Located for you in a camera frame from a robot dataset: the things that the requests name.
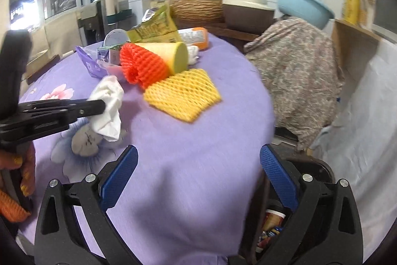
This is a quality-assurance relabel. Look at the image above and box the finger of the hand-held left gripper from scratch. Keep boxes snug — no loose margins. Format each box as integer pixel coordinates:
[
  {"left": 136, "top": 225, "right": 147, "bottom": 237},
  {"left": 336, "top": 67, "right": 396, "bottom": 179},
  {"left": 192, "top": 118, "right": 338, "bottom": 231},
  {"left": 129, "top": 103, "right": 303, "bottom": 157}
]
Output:
[
  {"left": 0, "top": 112, "right": 89, "bottom": 142},
  {"left": 18, "top": 99, "right": 106, "bottom": 117}
]

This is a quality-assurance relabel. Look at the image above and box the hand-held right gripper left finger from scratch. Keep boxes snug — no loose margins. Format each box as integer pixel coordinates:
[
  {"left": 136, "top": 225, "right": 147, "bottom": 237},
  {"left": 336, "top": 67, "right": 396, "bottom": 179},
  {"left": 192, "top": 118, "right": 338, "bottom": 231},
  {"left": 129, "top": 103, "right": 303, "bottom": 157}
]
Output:
[{"left": 33, "top": 145, "right": 146, "bottom": 265}]

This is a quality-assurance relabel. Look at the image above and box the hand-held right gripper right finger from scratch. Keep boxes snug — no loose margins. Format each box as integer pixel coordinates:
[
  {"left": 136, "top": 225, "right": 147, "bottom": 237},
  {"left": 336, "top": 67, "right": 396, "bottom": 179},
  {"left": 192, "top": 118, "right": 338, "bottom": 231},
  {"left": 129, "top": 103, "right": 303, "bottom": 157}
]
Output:
[{"left": 230, "top": 144, "right": 365, "bottom": 265}]

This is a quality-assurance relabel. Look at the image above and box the yellow cylindrical can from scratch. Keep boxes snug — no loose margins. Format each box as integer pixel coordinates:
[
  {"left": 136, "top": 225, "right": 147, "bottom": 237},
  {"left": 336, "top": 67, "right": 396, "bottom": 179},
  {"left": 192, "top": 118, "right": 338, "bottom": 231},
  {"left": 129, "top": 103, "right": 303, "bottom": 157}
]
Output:
[{"left": 133, "top": 42, "right": 189, "bottom": 75}]

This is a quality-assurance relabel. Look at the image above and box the person's left hand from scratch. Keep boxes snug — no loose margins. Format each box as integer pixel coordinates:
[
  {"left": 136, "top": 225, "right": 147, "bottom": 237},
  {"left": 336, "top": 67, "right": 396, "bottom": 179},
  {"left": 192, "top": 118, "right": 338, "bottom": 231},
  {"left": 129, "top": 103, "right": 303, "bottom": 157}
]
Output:
[{"left": 0, "top": 144, "right": 36, "bottom": 222}]

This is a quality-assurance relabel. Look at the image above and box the wooden chair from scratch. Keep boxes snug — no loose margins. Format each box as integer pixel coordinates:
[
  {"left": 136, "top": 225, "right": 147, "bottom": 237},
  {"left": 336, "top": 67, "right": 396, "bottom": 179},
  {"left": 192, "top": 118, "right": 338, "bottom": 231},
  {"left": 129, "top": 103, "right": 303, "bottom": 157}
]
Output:
[{"left": 26, "top": 49, "right": 77, "bottom": 85}]

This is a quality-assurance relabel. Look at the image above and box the printed paper cup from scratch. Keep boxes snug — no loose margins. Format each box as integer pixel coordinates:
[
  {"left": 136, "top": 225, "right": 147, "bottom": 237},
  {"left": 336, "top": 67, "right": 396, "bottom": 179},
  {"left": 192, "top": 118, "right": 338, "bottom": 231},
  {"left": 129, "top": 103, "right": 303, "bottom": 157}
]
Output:
[{"left": 262, "top": 208, "right": 286, "bottom": 233}]

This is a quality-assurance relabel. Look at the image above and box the purple plastic packet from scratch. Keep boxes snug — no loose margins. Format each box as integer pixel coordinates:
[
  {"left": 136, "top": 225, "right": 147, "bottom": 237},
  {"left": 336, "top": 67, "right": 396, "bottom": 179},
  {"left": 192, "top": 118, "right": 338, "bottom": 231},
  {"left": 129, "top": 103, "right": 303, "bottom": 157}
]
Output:
[{"left": 76, "top": 46, "right": 107, "bottom": 78}]

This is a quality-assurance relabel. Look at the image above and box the small drink carton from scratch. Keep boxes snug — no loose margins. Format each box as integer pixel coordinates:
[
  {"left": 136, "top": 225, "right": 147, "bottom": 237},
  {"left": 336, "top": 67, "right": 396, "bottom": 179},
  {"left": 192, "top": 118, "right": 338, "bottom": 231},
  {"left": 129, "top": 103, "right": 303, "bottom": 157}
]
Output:
[{"left": 97, "top": 46, "right": 124, "bottom": 66}]

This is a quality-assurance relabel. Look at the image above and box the purple floral tablecloth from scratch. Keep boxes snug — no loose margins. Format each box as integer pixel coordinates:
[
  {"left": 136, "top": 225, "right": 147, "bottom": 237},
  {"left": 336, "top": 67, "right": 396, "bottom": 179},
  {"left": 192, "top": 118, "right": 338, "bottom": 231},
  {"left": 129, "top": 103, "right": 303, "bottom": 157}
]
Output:
[{"left": 18, "top": 32, "right": 277, "bottom": 265}]

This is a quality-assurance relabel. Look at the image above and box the orange foam fruit net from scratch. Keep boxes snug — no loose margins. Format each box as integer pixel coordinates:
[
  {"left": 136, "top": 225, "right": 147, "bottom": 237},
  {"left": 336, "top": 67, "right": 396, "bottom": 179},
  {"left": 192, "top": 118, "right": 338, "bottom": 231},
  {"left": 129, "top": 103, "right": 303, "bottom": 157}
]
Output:
[{"left": 120, "top": 43, "right": 171, "bottom": 88}]

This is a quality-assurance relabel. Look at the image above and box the water dispenser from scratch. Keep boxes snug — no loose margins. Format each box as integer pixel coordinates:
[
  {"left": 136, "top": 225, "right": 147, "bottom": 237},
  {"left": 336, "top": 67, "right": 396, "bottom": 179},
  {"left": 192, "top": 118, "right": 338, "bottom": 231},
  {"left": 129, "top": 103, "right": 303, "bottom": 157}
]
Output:
[{"left": 77, "top": 0, "right": 137, "bottom": 46}]

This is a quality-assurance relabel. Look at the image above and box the white cloth cover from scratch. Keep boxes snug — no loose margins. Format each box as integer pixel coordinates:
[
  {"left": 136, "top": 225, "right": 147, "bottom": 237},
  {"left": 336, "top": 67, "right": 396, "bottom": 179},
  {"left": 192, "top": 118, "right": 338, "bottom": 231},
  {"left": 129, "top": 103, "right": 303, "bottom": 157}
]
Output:
[{"left": 309, "top": 38, "right": 397, "bottom": 255}]

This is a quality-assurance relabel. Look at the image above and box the yellow foam fruit net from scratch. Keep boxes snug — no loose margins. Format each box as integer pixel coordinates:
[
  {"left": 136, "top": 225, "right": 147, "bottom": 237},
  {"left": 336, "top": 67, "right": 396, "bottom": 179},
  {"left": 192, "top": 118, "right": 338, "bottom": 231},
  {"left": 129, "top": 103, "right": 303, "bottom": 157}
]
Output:
[{"left": 143, "top": 68, "right": 223, "bottom": 123}]

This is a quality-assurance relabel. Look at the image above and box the floral patterned cloth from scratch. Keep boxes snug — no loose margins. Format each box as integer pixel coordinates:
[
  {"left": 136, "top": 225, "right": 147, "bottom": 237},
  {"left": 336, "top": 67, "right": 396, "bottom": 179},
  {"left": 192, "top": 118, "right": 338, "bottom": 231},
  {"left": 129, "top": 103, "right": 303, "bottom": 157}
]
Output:
[{"left": 244, "top": 17, "right": 345, "bottom": 151}]

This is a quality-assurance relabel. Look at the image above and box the white paper cup tube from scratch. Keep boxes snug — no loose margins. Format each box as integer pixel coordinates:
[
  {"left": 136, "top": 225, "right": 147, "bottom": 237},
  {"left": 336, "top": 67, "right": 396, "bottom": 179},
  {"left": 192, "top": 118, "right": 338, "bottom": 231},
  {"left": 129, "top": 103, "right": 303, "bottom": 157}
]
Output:
[{"left": 104, "top": 0, "right": 119, "bottom": 25}]

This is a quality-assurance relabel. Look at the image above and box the green yellow snack bag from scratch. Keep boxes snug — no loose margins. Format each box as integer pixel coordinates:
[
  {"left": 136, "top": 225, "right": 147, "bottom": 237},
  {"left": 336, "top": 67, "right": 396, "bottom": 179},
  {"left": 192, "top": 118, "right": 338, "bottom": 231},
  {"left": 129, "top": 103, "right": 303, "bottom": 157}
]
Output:
[{"left": 127, "top": 2, "right": 182, "bottom": 44}]

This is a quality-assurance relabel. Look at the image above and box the small crumpled white tissue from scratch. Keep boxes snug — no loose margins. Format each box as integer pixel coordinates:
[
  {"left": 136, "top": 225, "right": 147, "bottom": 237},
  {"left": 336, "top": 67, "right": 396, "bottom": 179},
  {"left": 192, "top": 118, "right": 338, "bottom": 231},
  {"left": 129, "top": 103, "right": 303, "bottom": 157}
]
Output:
[{"left": 187, "top": 46, "right": 201, "bottom": 64}]

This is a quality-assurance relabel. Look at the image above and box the white bottle with orange label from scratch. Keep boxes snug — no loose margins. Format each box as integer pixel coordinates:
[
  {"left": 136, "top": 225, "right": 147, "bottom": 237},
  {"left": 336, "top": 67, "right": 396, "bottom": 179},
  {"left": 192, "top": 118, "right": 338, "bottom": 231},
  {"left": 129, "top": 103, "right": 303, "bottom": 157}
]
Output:
[{"left": 178, "top": 28, "right": 208, "bottom": 51}]

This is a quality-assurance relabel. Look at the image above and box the wooden counter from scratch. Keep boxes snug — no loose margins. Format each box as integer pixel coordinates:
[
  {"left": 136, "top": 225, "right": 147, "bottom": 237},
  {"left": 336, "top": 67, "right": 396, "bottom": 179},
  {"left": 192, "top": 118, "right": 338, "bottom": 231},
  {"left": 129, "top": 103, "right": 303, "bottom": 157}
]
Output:
[{"left": 205, "top": 23, "right": 261, "bottom": 42}]

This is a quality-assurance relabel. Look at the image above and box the wicker basket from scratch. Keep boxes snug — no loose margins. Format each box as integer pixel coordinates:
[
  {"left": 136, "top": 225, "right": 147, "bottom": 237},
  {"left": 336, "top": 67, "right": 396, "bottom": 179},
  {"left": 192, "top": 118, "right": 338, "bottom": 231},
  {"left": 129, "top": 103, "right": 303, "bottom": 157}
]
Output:
[{"left": 169, "top": 0, "right": 225, "bottom": 25}]

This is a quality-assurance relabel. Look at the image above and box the brown basin with cream lid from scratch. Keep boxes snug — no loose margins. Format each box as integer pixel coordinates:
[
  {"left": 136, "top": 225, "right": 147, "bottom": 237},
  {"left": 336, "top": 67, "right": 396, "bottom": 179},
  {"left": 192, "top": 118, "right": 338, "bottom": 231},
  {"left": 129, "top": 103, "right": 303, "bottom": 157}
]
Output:
[{"left": 222, "top": 0, "right": 275, "bottom": 33}]

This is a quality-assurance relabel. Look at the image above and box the light blue plastic basin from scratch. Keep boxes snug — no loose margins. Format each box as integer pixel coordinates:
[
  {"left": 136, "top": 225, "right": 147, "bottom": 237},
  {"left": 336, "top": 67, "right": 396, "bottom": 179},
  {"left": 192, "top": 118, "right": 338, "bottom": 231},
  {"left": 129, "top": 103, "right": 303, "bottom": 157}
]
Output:
[{"left": 275, "top": 0, "right": 336, "bottom": 30}]

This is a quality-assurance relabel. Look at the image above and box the white microwave oven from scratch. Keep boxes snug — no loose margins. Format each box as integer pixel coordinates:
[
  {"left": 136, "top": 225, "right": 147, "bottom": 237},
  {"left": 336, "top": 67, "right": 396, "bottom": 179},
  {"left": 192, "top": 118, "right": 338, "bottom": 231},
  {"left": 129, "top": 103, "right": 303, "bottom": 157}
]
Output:
[{"left": 371, "top": 0, "right": 397, "bottom": 43}]

